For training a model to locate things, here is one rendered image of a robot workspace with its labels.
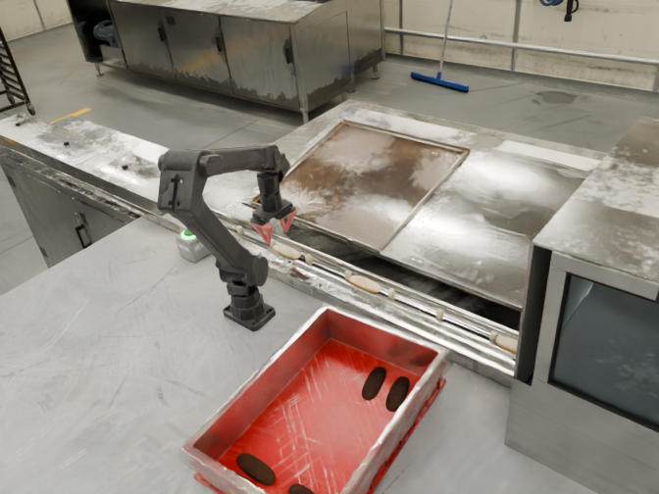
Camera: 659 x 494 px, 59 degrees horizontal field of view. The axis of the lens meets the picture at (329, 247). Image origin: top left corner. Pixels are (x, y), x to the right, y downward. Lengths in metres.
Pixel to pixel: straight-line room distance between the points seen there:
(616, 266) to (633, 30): 4.13
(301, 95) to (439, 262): 3.01
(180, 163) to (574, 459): 0.91
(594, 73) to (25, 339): 4.39
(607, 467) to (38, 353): 1.31
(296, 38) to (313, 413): 3.31
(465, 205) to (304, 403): 0.74
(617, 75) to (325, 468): 4.28
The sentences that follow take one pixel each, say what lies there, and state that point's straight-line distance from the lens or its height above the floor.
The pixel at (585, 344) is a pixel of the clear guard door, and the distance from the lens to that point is 1.00.
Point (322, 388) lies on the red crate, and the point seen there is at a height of 0.82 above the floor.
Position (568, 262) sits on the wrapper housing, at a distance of 0.91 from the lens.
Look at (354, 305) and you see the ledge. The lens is 1.47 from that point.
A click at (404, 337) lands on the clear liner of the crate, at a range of 1.29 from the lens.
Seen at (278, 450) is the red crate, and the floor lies 0.82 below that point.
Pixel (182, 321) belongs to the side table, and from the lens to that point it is 1.59.
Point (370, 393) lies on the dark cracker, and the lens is 1.31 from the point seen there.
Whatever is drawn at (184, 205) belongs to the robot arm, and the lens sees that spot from 1.17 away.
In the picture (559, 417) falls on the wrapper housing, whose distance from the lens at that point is 1.13.
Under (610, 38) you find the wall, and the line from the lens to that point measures 5.01.
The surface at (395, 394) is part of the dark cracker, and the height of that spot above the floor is 0.83.
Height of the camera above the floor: 1.82
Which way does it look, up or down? 35 degrees down
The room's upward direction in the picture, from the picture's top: 7 degrees counter-clockwise
